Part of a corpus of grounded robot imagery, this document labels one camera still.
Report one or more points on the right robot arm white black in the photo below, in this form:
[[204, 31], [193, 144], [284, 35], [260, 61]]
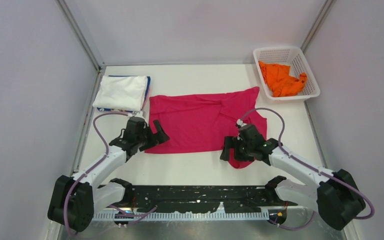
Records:
[[333, 195]]

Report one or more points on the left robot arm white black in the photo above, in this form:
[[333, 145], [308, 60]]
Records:
[[75, 199]]

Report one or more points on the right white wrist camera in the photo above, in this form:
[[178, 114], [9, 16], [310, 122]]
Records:
[[240, 123]]

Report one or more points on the orange t shirt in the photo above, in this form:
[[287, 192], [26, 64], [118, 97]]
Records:
[[279, 81]]

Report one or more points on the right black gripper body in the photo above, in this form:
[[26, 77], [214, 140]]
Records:
[[247, 148]]

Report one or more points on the white plastic basket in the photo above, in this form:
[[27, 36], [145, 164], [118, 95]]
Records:
[[294, 58]]

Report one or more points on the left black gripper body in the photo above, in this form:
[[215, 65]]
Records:
[[139, 138]]

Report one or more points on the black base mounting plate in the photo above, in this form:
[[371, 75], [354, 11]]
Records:
[[199, 199]]

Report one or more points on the folded white t shirt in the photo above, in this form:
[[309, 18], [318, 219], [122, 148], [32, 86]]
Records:
[[122, 91]]

